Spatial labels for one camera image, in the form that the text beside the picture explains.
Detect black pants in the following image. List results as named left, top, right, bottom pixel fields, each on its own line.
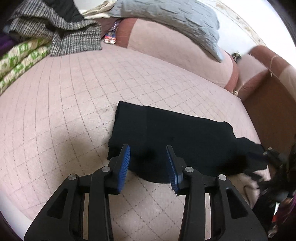
left=107, top=101, right=267, bottom=183

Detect brown sofa armrest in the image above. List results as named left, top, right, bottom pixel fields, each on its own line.
left=235, top=46, right=295, bottom=155

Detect green patterned folded blanket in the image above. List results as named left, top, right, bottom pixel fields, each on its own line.
left=1, top=39, right=51, bottom=93

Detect pink sofa back cushion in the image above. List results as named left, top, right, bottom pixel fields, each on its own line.
left=116, top=18, right=239, bottom=92

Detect purple cloth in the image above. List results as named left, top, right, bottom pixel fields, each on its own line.
left=0, top=33, right=18, bottom=56

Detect red blue small packet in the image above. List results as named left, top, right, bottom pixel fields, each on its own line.
left=104, top=20, right=121, bottom=45

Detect grey quilted pillow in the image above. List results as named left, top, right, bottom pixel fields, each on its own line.
left=108, top=0, right=224, bottom=62

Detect houndstooth grey coat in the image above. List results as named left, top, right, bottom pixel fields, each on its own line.
left=8, top=1, right=102, bottom=57

